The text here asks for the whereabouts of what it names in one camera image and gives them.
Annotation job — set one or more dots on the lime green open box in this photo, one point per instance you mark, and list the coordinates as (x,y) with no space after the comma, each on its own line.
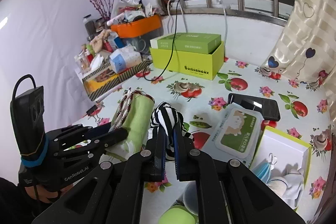
(204,66)

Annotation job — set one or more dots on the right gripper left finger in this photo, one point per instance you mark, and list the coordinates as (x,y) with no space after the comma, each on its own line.
(157,146)

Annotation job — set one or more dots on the orange storage box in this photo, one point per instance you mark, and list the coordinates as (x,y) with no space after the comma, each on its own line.
(137,28)

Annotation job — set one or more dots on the lime green round lid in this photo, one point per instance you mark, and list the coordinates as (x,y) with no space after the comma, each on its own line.
(177,215)

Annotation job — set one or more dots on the dark lidded jar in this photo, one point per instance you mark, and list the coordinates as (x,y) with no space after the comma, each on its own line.
(90,27)

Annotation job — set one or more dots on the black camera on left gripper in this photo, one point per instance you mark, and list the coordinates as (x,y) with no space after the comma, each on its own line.
(26,112)

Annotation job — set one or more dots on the striped tray box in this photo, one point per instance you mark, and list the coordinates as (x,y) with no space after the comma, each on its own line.
(104,79)

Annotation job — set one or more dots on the black white striped sock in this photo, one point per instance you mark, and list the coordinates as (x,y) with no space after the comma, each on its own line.
(167,117)

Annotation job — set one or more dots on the clear plastic round container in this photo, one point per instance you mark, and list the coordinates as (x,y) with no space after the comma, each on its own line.
(190,198)

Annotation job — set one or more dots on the person's left hand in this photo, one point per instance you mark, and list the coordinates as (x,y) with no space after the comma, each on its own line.
(39,193)

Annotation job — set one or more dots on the white blue tissue pack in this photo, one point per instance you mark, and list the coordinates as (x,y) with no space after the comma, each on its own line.
(124,58)

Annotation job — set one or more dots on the black smartphone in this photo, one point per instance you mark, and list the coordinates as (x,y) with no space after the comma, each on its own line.
(266,107)

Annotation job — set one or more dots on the heart pattern curtain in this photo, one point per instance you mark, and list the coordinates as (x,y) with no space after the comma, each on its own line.
(305,50)

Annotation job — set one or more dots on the beige striped sock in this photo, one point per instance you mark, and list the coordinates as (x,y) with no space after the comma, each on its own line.
(278,185)

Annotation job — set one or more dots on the shallow lime box lid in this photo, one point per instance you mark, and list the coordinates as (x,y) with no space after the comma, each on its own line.
(291,152)

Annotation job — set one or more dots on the green inner carton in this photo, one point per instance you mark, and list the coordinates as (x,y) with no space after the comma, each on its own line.
(188,42)

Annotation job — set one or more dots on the wet wipes pack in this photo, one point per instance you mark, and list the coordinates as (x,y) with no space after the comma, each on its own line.
(235,136)

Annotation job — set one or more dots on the green towel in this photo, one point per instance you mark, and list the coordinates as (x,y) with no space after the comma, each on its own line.
(133,114)

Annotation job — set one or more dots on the blue face mask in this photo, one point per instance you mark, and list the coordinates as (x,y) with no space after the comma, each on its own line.
(263,170)

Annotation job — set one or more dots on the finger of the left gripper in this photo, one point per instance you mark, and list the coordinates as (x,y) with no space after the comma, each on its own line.
(109,139)
(95,132)

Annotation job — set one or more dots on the floral tablecloth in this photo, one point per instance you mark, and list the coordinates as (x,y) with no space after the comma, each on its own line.
(304,112)

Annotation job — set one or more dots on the black binder clip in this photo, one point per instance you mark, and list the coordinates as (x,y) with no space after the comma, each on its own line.
(94,111)

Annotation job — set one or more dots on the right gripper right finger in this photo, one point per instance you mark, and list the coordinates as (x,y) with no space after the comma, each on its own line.
(183,144)

